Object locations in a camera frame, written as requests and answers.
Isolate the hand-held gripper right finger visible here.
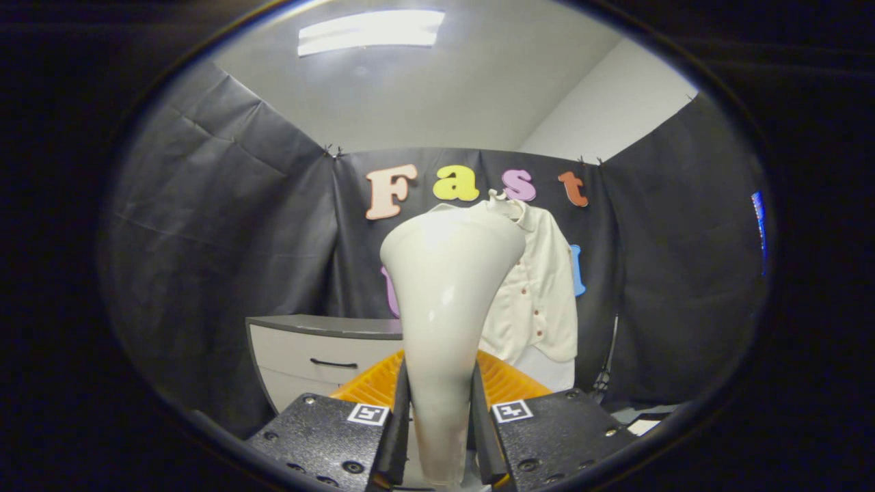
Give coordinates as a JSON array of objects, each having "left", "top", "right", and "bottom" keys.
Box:
[{"left": 470, "top": 350, "right": 636, "bottom": 489}]

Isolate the white garment steamer head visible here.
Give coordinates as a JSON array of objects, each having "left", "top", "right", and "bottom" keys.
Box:
[{"left": 379, "top": 205, "right": 527, "bottom": 487}]

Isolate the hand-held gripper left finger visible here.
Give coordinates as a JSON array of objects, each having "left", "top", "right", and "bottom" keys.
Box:
[{"left": 246, "top": 350, "right": 411, "bottom": 491}]

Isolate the grey drawer cabinet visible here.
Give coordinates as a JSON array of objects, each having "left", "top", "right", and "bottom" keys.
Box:
[{"left": 245, "top": 314, "right": 411, "bottom": 414}]

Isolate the white mannequin stand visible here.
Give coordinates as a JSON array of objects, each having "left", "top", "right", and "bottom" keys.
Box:
[{"left": 530, "top": 345, "right": 576, "bottom": 394}]

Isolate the cream button-up shirt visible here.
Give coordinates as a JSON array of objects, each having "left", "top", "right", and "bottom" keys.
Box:
[{"left": 429, "top": 198, "right": 580, "bottom": 364}]

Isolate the black backdrop cloth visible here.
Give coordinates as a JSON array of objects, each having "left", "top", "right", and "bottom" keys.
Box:
[{"left": 99, "top": 61, "right": 770, "bottom": 438}]

